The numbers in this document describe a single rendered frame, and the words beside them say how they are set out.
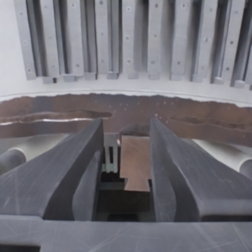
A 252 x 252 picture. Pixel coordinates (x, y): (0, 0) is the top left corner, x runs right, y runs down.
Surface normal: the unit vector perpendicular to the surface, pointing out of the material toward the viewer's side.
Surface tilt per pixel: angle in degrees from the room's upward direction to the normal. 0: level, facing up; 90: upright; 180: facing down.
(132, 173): 0
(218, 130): 0
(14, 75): 0
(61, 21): 90
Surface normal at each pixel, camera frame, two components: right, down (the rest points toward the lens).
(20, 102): -0.02, 0.15
